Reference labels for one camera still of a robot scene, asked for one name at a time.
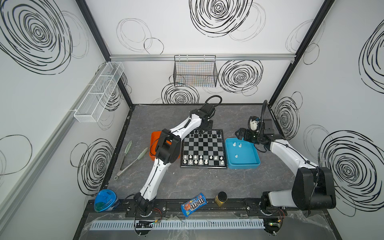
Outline clear wall shelf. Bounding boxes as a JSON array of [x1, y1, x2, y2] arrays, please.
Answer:
[[74, 62, 125, 123]]

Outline black wire basket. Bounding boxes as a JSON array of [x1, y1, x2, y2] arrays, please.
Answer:
[[173, 55, 219, 88]]

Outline blue lidded container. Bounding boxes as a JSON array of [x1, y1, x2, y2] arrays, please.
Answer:
[[94, 189, 120, 213]]

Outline black white chessboard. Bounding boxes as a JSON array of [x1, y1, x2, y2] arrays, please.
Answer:
[[180, 129, 228, 169]]

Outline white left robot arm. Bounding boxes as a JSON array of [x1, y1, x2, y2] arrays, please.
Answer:
[[134, 103, 218, 216]]

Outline blue candy bag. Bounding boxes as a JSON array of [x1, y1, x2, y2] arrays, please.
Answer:
[[181, 193, 207, 218]]

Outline yellow jar black lid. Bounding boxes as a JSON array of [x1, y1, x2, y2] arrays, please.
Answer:
[[215, 191, 228, 207]]

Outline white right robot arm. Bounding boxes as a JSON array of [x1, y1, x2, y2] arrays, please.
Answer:
[[235, 116, 337, 215]]

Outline white slotted cable duct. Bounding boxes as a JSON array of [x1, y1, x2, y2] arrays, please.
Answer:
[[89, 219, 265, 231]]

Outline blue plastic tray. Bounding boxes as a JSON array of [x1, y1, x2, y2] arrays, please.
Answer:
[[225, 138, 261, 170]]

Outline orange plastic tray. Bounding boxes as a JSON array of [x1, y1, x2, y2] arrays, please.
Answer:
[[150, 129, 182, 164]]

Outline green metal tongs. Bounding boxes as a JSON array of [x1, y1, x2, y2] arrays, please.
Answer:
[[114, 141, 149, 181]]

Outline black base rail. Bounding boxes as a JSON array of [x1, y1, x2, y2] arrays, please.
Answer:
[[86, 197, 326, 218]]

